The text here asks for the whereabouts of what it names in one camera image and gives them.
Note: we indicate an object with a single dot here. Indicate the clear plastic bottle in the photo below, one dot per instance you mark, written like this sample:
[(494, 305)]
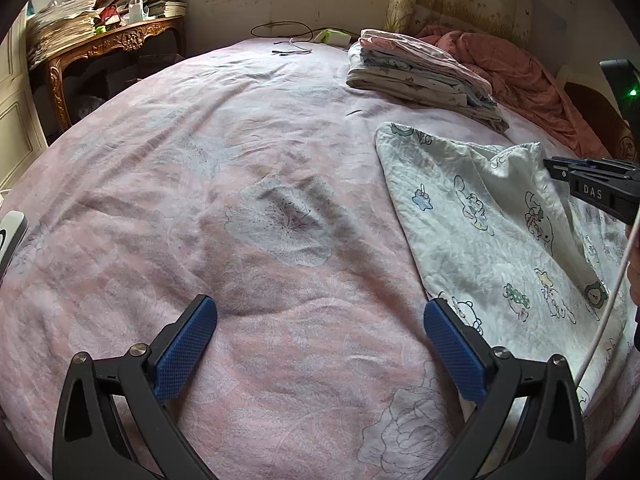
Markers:
[(136, 10)]

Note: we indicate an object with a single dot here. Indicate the carved wooden side table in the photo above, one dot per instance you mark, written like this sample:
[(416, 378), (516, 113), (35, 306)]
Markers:
[(115, 42)]

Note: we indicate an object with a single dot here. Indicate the white panelled cabinet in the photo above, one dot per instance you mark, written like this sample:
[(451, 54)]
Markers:
[(17, 110)]

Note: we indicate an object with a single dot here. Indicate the green and white packet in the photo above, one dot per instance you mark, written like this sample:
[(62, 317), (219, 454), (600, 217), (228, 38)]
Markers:
[(332, 37)]

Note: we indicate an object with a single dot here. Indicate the brown wooden headboard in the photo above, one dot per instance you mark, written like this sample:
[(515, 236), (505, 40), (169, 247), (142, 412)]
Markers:
[(585, 100)]

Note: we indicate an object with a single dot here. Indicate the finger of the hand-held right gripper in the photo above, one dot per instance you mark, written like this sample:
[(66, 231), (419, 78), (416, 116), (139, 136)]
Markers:
[(562, 167)]

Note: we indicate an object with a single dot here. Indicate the pink crumpled quilt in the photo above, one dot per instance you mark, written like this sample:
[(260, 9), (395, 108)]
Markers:
[(515, 75)]

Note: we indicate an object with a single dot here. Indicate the white cartoon-print blanket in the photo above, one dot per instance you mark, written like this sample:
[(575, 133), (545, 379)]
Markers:
[(475, 240)]

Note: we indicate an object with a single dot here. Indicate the bed with pink sheet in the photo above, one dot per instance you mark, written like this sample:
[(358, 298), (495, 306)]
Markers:
[(200, 210)]

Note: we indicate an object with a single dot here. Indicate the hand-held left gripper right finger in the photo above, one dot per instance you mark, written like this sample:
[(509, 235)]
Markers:
[(452, 347)]

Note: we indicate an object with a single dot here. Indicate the stack of folded clothes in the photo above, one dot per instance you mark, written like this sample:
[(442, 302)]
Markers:
[(415, 70)]

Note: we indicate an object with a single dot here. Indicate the white device with round button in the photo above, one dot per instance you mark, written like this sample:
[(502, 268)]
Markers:
[(10, 245)]

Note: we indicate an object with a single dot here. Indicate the pile of books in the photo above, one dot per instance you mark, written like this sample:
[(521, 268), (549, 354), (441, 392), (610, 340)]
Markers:
[(167, 5)]

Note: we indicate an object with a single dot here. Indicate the stack of papers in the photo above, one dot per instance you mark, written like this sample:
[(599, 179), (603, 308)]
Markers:
[(60, 30)]

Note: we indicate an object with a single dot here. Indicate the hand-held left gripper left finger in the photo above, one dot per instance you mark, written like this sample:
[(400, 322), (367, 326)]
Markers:
[(185, 347)]

